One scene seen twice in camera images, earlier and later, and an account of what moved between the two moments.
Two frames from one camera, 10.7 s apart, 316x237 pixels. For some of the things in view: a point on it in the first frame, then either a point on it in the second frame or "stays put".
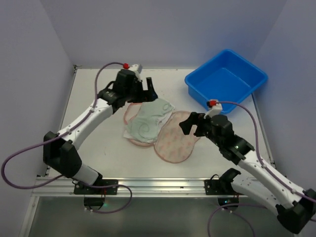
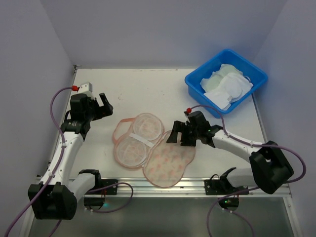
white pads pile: (142, 127) -> (226, 86)
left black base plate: (79, 189) stays put
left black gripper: (142, 90) -> (98, 110)
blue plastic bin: (227, 76) stays put
